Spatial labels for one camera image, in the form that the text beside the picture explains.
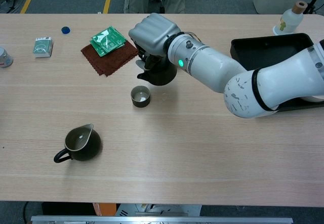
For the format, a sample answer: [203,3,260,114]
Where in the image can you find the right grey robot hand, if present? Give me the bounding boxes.
[128,13,182,71]

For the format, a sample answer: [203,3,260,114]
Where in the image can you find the black teapot with wire handle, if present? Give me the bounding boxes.
[137,57,178,86]

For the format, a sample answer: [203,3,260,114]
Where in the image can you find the green tea packet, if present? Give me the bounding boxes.
[89,38,127,58]
[91,25,127,53]

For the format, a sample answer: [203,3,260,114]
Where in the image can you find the brown cloth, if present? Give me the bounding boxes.
[80,39,140,77]

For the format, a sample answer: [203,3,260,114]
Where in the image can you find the dark cylindrical teacup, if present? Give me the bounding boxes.
[130,85,151,108]

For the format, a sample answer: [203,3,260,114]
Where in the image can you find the small green white packet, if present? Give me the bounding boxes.
[32,36,54,58]

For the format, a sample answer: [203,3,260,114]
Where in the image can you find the black plastic tray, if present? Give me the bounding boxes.
[230,33,324,112]

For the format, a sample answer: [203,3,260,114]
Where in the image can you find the frosted bottle with wooden cap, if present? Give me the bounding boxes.
[272,1,308,36]

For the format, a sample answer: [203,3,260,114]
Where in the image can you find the silver metal can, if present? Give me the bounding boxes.
[0,46,14,69]

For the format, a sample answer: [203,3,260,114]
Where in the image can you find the large grey bowl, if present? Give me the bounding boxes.
[300,95,324,103]

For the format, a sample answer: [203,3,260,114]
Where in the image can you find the white equipment under table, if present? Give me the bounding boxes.
[115,203,203,217]

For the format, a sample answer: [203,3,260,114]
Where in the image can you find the orange object under table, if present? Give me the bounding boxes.
[92,202,117,216]

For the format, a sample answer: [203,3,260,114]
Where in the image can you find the dark pitcher with handle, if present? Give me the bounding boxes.
[53,123,102,163]

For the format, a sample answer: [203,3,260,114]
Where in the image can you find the aluminium rail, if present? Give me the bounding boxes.
[30,215,294,224]

